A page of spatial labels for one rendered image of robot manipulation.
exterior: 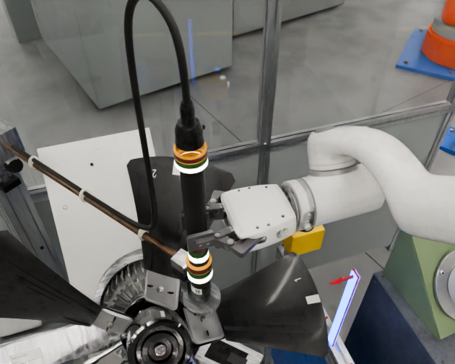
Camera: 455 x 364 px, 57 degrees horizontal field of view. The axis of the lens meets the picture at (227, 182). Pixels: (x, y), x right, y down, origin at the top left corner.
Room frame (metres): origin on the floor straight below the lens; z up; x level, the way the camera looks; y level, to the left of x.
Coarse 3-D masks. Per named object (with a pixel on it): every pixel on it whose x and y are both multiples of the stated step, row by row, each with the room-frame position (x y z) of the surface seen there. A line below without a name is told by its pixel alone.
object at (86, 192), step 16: (128, 0) 0.46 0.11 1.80; (160, 0) 0.43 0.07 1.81; (128, 16) 0.46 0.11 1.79; (128, 32) 0.46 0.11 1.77; (176, 32) 0.42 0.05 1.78; (128, 48) 0.46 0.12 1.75; (176, 48) 0.42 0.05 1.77; (128, 64) 0.47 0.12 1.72; (144, 128) 0.47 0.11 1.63; (144, 144) 0.47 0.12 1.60; (32, 160) 0.69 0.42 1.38; (144, 160) 0.47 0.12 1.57; (80, 192) 0.59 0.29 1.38; (112, 208) 0.55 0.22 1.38
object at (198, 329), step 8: (184, 312) 0.43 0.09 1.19; (216, 312) 0.44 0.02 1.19; (192, 320) 0.42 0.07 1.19; (200, 320) 0.42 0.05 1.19; (208, 320) 0.42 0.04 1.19; (216, 320) 0.42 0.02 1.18; (192, 328) 0.40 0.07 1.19; (200, 328) 0.40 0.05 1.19; (208, 328) 0.40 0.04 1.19; (216, 328) 0.40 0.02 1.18; (192, 336) 0.38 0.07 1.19; (200, 336) 0.38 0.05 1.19; (208, 336) 0.39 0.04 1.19; (216, 336) 0.39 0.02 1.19
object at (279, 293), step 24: (288, 264) 0.55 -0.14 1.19; (240, 288) 0.49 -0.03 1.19; (264, 288) 0.50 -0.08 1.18; (288, 288) 0.50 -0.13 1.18; (312, 288) 0.50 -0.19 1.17; (240, 312) 0.44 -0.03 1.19; (264, 312) 0.44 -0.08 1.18; (288, 312) 0.45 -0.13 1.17; (312, 312) 0.45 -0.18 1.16; (240, 336) 0.39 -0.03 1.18; (264, 336) 0.39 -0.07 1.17; (288, 336) 0.40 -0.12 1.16; (312, 336) 0.41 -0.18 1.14
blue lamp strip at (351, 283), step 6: (354, 276) 0.52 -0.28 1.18; (348, 282) 0.53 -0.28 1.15; (354, 282) 0.52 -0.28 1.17; (348, 288) 0.53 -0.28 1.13; (348, 294) 0.52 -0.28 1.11; (342, 300) 0.53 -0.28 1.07; (348, 300) 0.52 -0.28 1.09; (342, 306) 0.53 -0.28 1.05; (342, 312) 0.52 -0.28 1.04; (336, 318) 0.53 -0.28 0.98; (336, 324) 0.53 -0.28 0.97; (336, 330) 0.52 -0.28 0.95; (330, 336) 0.53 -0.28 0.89; (330, 342) 0.52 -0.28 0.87
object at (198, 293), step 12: (180, 108) 0.41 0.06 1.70; (192, 108) 0.41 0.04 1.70; (180, 120) 0.42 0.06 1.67; (192, 120) 0.41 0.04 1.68; (180, 132) 0.40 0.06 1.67; (192, 132) 0.40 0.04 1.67; (180, 144) 0.40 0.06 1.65; (192, 144) 0.40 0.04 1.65; (192, 288) 0.41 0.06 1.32; (204, 288) 0.40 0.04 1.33; (204, 300) 0.40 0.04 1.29
